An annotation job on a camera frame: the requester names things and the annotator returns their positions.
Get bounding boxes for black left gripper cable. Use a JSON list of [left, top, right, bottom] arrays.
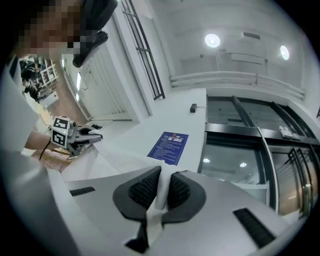
[[38, 138, 51, 161]]

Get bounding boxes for black window grille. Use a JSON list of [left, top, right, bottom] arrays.
[[120, 0, 166, 102]]

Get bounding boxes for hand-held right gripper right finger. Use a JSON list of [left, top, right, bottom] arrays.
[[149, 170, 301, 256]]

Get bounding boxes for white cloth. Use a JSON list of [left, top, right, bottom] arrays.
[[60, 128, 189, 251]]

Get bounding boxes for blue wall poster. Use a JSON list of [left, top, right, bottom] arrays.
[[146, 131, 190, 167]]

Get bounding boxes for black-framed glass door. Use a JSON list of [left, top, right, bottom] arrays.
[[196, 95, 320, 219]]

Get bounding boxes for round ceiling light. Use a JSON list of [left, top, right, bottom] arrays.
[[279, 44, 291, 61], [204, 33, 221, 49]]

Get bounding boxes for white ceiling pipes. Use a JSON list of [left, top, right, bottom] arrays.
[[169, 70, 307, 101]]

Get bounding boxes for white louvred fence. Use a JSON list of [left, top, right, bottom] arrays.
[[79, 49, 134, 121]]

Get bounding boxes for person's head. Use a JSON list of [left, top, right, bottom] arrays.
[[16, 0, 84, 62]]

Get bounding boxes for person's left forearm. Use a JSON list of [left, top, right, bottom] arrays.
[[24, 129, 55, 153]]

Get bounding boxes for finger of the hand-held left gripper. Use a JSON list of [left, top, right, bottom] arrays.
[[77, 125, 95, 135], [74, 133, 104, 147]]

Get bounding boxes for black head-mounted camera rig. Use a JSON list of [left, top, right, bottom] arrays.
[[71, 0, 119, 69]]

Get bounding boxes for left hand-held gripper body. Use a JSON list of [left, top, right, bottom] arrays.
[[50, 115, 79, 158]]

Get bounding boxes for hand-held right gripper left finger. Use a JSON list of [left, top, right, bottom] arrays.
[[63, 165, 163, 256]]

